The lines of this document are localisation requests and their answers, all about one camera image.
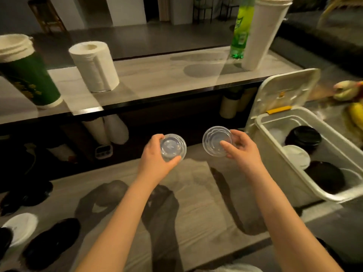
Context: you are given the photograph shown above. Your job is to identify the tall white paper cup stack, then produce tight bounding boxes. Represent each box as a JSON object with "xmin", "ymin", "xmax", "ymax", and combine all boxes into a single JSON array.
[{"xmin": 241, "ymin": 0, "xmax": 295, "ymax": 72}]

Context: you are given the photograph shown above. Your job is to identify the person's right forearm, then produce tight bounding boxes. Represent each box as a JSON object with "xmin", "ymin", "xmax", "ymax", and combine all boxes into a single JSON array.
[{"xmin": 249, "ymin": 167, "xmax": 344, "ymax": 272}]

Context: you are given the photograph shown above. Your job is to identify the stack of clear lids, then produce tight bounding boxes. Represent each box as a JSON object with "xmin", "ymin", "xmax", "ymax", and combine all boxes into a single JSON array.
[{"xmin": 268, "ymin": 127, "xmax": 287, "ymax": 146}]

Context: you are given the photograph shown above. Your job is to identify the stack of white lids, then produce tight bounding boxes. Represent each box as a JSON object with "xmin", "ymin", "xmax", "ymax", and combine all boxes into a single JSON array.
[{"xmin": 282, "ymin": 145, "xmax": 311, "ymax": 170}]

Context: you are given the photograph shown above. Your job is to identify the pile of cup lids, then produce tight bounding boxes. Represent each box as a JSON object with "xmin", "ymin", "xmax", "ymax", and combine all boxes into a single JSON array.
[{"xmin": 0, "ymin": 178, "xmax": 81, "ymax": 272}]

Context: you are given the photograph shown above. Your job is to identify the green paper cup stack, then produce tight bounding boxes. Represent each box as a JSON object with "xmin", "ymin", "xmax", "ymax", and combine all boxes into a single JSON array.
[{"xmin": 0, "ymin": 34, "xmax": 64, "ymax": 110}]

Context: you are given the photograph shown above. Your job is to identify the person's left hand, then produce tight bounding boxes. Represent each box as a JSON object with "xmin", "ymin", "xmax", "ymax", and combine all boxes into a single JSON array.
[{"xmin": 137, "ymin": 134, "xmax": 182, "ymax": 187}]

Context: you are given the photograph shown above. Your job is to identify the white plastic storage bin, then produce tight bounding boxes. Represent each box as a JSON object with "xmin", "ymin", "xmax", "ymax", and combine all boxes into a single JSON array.
[{"xmin": 245, "ymin": 68, "xmax": 363, "ymax": 204}]

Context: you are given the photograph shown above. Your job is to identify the white paper towel roll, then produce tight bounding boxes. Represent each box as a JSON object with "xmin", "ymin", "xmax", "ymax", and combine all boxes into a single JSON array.
[{"xmin": 68, "ymin": 41, "xmax": 120, "ymax": 93}]

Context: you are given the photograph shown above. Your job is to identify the person's white shirt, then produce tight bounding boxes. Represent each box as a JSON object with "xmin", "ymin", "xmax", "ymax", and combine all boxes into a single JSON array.
[{"xmin": 195, "ymin": 264, "xmax": 263, "ymax": 272}]

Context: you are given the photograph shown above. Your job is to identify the person's left forearm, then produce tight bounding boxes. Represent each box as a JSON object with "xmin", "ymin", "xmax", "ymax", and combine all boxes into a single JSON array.
[{"xmin": 75, "ymin": 178, "xmax": 159, "ymax": 272}]

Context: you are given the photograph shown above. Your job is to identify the small digital timer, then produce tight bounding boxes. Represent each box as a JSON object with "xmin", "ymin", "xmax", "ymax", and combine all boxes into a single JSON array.
[{"xmin": 95, "ymin": 145, "xmax": 113, "ymax": 159}]

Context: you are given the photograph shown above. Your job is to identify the tall stack of black lids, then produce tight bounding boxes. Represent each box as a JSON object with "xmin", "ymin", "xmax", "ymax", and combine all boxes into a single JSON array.
[{"xmin": 284, "ymin": 126, "xmax": 323, "ymax": 153}]

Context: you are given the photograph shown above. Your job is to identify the black metal chair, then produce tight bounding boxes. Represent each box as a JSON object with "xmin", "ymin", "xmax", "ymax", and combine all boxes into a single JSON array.
[
  {"xmin": 192, "ymin": 0, "xmax": 215, "ymax": 23},
  {"xmin": 220, "ymin": 0, "xmax": 240, "ymax": 20}
]

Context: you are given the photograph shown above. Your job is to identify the black cup lid with plug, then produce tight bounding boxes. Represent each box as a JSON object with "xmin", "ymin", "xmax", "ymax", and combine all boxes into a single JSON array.
[{"xmin": 304, "ymin": 161, "xmax": 346, "ymax": 195}]

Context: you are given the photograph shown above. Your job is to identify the person's right hand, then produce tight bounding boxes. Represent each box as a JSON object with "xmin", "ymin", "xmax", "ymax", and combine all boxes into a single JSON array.
[{"xmin": 220, "ymin": 129, "xmax": 264, "ymax": 175}]

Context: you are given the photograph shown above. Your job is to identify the green plastic bottle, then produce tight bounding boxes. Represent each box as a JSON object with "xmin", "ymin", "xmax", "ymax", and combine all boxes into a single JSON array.
[{"xmin": 230, "ymin": 0, "xmax": 257, "ymax": 59}]

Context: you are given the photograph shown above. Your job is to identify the grey wooden table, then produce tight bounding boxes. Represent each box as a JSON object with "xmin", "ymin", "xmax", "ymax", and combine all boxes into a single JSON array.
[{"xmin": 0, "ymin": 143, "xmax": 344, "ymax": 272}]

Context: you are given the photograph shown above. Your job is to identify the grey bar counter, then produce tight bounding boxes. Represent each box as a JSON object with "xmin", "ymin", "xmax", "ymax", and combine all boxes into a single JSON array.
[{"xmin": 0, "ymin": 46, "xmax": 303, "ymax": 125}]

